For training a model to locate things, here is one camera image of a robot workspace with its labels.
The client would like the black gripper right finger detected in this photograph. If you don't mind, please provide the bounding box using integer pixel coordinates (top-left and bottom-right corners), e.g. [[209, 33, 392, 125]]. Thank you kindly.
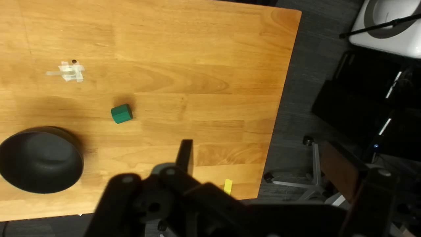
[[322, 141, 369, 205]]

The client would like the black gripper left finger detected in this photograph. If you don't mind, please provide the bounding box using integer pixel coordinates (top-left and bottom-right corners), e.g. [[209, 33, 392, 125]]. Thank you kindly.
[[176, 140, 193, 174]]

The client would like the black bowl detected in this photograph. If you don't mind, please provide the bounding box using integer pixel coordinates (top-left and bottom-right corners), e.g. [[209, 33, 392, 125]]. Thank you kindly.
[[0, 126, 84, 194]]

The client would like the yellow tape strip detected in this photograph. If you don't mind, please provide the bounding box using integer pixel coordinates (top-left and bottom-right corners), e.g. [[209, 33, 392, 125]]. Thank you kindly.
[[223, 179, 232, 195]]

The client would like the green block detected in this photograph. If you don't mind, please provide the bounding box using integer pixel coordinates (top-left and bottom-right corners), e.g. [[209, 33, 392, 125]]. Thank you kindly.
[[110, 104, 132, 124]]

